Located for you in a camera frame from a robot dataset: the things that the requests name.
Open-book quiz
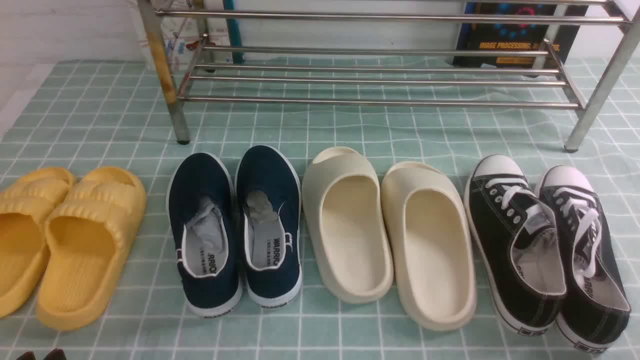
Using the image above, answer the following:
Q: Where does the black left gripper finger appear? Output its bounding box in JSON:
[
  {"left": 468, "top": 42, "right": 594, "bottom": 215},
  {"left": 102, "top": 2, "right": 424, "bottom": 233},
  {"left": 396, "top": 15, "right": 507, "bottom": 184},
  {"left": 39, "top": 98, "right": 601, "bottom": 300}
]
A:
[{"left": 16, "top": 352, "right": 36, "bottom": 360}]

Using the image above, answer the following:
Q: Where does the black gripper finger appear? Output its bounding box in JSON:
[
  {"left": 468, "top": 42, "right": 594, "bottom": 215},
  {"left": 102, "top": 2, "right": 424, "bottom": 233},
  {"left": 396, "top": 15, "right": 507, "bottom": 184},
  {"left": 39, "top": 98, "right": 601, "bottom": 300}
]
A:
[{"left": 43, "top": 348, "right": 67, "bottom": 360}]

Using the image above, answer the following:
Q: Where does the left cream foam slipper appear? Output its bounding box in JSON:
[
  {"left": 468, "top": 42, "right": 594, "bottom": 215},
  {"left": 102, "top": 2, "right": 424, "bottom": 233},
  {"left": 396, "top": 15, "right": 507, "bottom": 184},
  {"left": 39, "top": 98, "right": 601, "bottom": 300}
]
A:
[{"left": 302, "top": 146, "right": 394, "bottom": 305}]

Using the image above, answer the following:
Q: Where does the dark image processing book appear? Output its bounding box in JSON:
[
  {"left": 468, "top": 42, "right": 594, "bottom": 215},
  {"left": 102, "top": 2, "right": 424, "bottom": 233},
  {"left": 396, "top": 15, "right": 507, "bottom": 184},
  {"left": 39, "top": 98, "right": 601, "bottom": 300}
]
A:
[{"left": 448, "top": 2, "right": 589, "bottom": 69}]

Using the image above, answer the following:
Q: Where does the steel shoe rack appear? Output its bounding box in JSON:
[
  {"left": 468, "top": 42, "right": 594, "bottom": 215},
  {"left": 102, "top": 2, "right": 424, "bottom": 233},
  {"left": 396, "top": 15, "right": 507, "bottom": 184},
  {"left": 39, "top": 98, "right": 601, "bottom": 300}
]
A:
[{"left": 135, "top": 0, "right": 639, "bottom": 153}]

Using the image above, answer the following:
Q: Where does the right cream foam slipper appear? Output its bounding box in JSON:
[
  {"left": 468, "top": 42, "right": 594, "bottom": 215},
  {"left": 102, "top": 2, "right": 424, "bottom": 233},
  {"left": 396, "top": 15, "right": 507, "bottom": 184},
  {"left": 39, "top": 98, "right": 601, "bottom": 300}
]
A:
[{"left": 381, "top": 161, "right": 477, "bottom": 332}]

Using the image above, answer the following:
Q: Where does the left yellow foam slipper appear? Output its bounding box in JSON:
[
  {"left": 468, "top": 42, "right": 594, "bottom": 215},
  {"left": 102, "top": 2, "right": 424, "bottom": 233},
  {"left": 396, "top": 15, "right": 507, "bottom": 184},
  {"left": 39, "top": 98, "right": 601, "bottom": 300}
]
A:
[{"left": 0, "top": 167, "right": 76, "bottom": 317}]

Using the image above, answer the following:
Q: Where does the patterned bag behind rack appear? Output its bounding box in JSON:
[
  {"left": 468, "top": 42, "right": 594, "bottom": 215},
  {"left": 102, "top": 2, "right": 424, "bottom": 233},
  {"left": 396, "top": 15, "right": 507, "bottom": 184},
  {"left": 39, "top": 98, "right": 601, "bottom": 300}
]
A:
[{"left": 128, "top": 0, "right": 235, "bottom": 72}]

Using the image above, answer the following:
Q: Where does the teal pole behind rack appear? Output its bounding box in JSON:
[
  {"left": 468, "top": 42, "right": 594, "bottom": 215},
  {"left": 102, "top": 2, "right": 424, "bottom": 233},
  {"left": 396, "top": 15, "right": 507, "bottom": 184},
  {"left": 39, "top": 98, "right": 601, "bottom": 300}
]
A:
[{"left": 222, "top": 0, "right": 245, "bottom": 64}]

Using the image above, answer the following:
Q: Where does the left black canvas sneaker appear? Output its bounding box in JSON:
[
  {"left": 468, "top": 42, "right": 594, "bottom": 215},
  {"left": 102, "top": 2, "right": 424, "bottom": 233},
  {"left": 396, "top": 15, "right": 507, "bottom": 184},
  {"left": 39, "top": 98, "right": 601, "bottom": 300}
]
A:
[{"left": 464, "top": 153, "right": 568, "bottom": 337}]

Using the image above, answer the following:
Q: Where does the navy canvas shoe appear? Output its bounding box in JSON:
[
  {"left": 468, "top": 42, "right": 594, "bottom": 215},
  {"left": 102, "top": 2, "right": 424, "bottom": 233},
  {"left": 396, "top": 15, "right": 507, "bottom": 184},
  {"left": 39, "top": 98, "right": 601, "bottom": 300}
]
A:
[
  {"left": 166, "top": 152, "right": 243, "bottom": 318},
  {"left": 235, "top": 145, "right": 303, "bottom": 309}
]

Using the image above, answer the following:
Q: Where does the cream foam slipper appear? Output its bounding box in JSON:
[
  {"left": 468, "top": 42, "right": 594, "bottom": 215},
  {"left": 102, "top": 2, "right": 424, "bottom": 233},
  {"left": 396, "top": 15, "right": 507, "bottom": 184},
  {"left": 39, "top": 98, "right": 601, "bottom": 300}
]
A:
[
  {"left": 302, "top": 146, "right": 394, "bottom": 305},
  {"left": 381, "top": 161, "right": 477, "bottom": 332}
]

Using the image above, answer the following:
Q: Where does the yellow foam slipper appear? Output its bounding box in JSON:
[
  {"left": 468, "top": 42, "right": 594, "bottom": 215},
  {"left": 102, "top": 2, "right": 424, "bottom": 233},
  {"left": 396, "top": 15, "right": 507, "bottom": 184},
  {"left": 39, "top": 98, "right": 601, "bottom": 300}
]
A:
[
  {"left": 0, "top": 167, "right": 76, "bottom": 317},
  {"left": 36, "top": 166, "right": 147, "bottom": 332}
]

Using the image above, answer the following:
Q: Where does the right black canvas sneaker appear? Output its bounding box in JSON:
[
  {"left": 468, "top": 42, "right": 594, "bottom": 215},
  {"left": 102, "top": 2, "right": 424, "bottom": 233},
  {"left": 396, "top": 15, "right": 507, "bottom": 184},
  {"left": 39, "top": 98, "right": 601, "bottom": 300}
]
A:
[{"left": 535, "top": 165, "right": 632, "bottom": 354}]

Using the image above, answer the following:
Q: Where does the black canvas sneaker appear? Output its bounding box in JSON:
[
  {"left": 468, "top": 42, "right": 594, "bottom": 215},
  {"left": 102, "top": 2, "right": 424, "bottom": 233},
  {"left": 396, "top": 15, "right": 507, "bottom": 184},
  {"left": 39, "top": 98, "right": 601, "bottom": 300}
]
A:
[
  {"left": 535, "top": 165, "right": 632, "bottom": 354},
  {"left": 464, "top": 153, "right": 568, "bottom": 337}
]

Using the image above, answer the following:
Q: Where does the right yellow foam slipper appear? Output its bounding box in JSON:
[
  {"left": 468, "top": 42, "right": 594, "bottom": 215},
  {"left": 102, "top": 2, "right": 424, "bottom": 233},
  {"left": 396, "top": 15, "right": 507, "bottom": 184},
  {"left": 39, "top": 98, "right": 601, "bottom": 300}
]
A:
[{"left": 36, "top": 166, "right": 147, "bottom": 332}]

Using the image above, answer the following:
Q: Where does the green checked floor mat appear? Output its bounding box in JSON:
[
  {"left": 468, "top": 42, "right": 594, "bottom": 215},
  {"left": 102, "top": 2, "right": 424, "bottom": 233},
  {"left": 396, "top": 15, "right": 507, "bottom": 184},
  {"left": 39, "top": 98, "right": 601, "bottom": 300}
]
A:
[{"left": 1, "top": 59, "right": 639, "bottom": 360}]

